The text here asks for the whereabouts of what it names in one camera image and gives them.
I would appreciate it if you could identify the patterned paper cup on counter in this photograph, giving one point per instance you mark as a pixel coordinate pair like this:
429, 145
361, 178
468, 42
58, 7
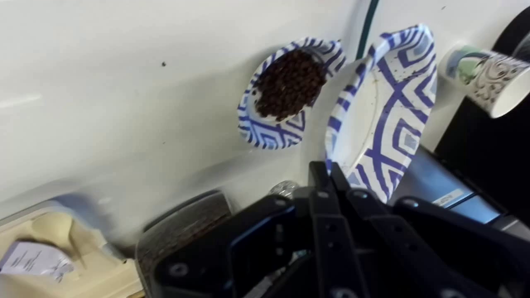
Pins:
493, 82

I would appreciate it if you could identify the roasted coffee beans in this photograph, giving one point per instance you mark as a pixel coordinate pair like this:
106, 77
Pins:
288, 85

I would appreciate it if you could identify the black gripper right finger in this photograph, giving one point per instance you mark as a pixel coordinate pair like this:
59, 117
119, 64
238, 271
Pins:
410, 249

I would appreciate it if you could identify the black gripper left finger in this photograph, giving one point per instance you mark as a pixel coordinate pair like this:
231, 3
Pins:
233, 257

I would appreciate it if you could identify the Keurig coffee machine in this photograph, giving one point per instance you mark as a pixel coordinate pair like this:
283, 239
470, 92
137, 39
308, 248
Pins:
475, 142

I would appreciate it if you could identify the beige foam takeout container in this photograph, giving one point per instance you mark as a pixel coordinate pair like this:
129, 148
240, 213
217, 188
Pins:
51, 252

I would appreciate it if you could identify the blue patterned paper bowl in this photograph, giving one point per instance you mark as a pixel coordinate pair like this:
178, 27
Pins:
379, 115

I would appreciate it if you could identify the black coffee bean container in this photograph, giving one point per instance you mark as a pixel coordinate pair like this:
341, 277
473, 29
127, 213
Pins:
175, 229

